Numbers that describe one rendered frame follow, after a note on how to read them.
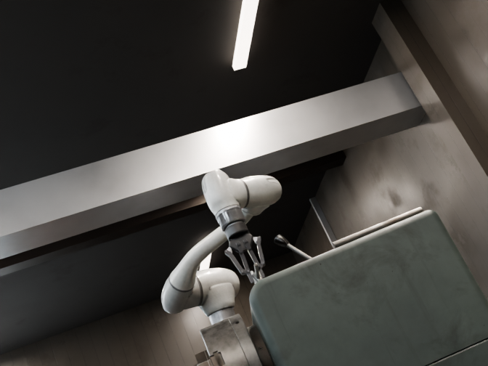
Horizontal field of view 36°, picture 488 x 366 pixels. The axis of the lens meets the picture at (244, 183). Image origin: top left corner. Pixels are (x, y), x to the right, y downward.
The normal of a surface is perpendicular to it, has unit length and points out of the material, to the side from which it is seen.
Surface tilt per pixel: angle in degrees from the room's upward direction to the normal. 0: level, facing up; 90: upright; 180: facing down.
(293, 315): 90
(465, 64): 90
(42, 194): 90
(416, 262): 90
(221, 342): 63
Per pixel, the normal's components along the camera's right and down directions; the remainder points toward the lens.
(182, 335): 0.11, -0.47
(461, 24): -0.92, 0.29
